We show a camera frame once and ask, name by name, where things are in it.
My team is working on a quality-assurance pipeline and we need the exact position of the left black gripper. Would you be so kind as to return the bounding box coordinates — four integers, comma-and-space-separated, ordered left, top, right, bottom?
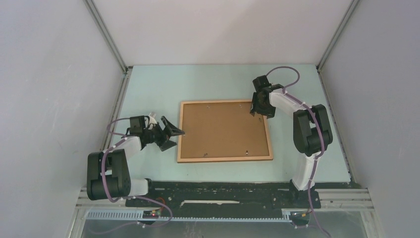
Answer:
143, 117, 184, 152

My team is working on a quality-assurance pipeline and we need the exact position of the brown cardboard backing board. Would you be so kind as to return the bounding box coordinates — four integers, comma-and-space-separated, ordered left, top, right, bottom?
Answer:
177, 100, 273, 163

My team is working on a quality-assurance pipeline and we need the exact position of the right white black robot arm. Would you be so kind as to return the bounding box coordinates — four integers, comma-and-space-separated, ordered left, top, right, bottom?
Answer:
250, 75, 333, 207

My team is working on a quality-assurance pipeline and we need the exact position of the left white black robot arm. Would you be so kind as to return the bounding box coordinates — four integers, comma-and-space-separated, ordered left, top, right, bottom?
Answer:
86, 114, 185, 207

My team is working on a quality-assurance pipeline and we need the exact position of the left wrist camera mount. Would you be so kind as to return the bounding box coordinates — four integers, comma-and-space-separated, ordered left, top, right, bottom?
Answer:
147, 112, 158, 126

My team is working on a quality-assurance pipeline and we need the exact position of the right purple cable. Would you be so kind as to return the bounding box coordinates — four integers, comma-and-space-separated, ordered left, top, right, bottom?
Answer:
265, 66, 332, 238

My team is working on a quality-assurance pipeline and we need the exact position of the purple cable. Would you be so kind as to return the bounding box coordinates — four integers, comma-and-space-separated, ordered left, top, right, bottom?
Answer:
100, 118, 174, 229
265, 66, 332, 238

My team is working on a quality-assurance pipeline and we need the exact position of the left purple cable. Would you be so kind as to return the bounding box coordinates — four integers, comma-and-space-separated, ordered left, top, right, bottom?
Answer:
100, 118, 174, 229

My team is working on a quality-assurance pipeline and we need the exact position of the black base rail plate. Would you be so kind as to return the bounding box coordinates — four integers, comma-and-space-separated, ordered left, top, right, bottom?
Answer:
146, 181, 321, 218

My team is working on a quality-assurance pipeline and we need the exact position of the left aluminium corner post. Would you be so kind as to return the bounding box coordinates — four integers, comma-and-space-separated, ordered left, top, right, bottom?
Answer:
83, 0, 128, 74

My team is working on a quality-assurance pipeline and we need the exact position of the aluminium corner post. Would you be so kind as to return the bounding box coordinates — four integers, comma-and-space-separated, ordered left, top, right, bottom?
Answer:
83, 0, 128, 74
316, 0, 361, 73

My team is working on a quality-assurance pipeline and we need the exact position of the white toothed cable duct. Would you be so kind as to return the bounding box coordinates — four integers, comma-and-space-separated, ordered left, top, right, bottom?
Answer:
86, 209, 291, 222

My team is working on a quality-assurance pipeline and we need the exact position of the right aluminium corner post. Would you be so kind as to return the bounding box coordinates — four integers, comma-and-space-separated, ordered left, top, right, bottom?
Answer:
316, 0, 361, 73

